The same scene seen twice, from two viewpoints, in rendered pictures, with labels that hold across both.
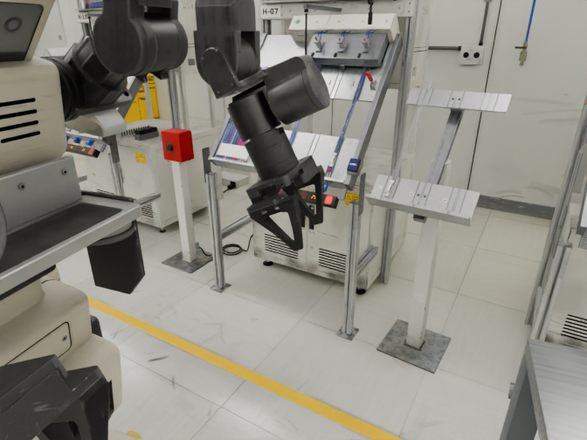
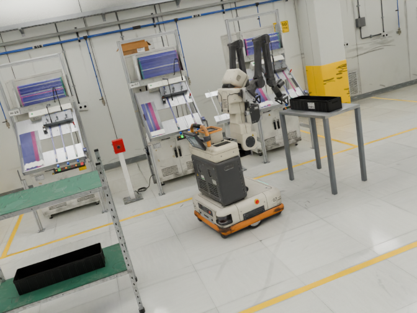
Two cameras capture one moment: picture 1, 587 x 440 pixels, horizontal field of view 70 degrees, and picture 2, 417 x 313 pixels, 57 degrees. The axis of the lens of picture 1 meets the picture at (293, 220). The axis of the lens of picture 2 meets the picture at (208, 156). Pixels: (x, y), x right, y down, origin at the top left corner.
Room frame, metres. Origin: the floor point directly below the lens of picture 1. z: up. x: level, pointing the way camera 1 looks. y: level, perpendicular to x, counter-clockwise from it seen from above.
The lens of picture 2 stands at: (-1.78, 3.12, 1.64)
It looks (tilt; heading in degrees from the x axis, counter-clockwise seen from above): 16 degrees down; 315
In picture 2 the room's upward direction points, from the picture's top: 12 degrees counter-clockwise
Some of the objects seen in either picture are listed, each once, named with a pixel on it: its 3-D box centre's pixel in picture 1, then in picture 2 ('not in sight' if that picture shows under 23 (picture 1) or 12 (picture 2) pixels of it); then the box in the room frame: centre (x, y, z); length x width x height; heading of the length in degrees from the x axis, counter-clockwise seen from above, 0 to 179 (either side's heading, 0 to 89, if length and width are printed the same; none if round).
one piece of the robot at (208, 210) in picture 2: not in sight; (205, 208); (0.63, 0.90, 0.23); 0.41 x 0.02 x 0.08; 159
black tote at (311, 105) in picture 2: not in sight; (314, 103); (0.14, -0.44, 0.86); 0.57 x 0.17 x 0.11; 159
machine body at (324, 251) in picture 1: (334, 209); (174, 153); (2.25, -0.23, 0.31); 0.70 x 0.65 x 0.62; 60
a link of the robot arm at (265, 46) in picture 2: not in sight; (267, 60); (0.17, 0.23, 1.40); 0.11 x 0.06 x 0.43; 159
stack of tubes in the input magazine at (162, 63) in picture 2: not in sight; (159, 64); (2.11, -0.22, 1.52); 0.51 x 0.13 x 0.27; 60
